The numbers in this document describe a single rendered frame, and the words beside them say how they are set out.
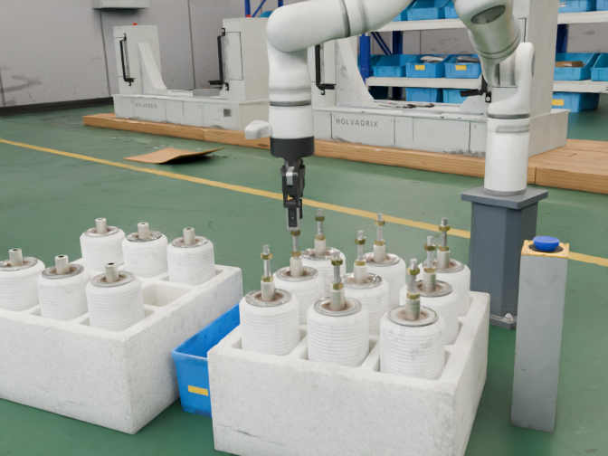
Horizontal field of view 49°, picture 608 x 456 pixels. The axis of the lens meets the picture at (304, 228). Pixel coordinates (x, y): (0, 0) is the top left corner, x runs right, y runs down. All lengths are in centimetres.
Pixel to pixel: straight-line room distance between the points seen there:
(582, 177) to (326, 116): 153
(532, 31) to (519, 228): 183
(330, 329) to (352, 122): 281
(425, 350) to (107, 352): 54
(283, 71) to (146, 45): 463
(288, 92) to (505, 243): 69
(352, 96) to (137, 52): 226
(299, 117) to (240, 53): 340
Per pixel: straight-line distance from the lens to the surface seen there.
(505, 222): 153
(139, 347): 119
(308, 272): 118
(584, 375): 144
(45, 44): 771
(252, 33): 452
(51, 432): 130
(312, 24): 107
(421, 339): 97
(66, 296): 127
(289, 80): 107
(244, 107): 447
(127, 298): 119
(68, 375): 128
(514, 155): 153
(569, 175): 304
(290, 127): 108
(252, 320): 105
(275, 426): 108
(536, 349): 117
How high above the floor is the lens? 65
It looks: 16 degrees down
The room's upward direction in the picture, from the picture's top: 2 degrees counter-clockwise
